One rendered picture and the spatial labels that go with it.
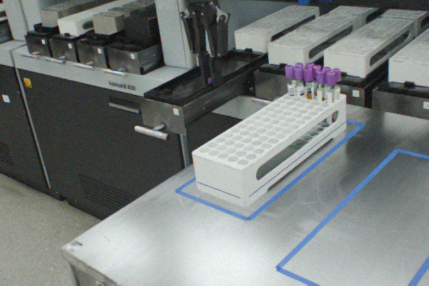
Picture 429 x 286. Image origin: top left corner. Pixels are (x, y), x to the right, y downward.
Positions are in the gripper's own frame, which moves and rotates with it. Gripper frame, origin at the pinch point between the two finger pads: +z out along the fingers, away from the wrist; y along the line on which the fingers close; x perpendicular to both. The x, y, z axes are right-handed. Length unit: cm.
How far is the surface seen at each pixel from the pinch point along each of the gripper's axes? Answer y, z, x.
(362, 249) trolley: -56, 2, 39
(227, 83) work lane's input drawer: -2.2, 4.0, -2.8
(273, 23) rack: 3.0, -2.2, -31.7
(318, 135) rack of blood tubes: -38.3, -0.1, 18.6
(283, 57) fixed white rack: -10.6, 0.4, -14.8
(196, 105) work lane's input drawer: -2.2, 5.0, 8.8
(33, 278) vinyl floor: 80, 84, 20
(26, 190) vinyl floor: 138, 84, -15
